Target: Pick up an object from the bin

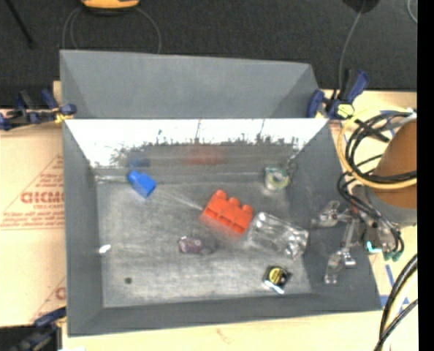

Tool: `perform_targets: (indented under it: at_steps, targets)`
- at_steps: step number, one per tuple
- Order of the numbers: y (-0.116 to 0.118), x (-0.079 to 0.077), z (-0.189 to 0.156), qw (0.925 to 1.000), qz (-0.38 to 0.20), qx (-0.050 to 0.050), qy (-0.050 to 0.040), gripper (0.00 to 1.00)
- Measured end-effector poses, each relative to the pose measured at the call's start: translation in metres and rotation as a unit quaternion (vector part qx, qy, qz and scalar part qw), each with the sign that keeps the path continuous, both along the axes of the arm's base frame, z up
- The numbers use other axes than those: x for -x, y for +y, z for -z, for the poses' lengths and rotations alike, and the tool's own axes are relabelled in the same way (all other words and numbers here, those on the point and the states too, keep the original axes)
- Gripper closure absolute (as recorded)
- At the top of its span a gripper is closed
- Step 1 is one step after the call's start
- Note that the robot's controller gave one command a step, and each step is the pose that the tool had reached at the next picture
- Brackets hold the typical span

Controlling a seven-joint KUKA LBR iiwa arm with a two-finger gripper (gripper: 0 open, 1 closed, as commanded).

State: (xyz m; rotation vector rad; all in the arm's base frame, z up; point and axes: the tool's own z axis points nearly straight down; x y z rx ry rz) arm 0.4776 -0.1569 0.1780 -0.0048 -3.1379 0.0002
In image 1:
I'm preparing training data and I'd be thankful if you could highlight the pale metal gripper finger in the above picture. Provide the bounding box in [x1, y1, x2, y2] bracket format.
[324, 249, 357, 285]
[311, 200, 350, 229]

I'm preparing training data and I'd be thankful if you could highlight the small purple toy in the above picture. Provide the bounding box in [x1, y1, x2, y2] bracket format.
[178, 235, 204, 255]

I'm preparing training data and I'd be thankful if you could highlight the green and white tape roll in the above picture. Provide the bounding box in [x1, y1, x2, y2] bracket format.
[263, 163, 291, 192]

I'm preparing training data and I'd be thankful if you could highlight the blue toy brick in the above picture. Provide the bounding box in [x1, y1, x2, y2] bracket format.
[126, 170, 158, 199]

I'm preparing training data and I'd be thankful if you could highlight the brown cardboard board, red print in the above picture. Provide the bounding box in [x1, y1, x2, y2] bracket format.
[0, 108, 69, 329]

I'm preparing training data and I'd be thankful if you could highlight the clear plastic block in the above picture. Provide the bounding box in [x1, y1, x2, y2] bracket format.
[245, 211, 310, 260]

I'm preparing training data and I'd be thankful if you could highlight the orange toy brick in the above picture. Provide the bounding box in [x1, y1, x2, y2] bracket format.
[198, 189, 255, 238]

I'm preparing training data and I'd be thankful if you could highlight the grey metal bin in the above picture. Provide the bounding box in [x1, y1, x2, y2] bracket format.
[58, 49, 383, 336]

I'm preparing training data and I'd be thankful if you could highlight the yellow and black tape measure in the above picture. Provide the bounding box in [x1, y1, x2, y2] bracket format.
[262, 265, 293, 295]

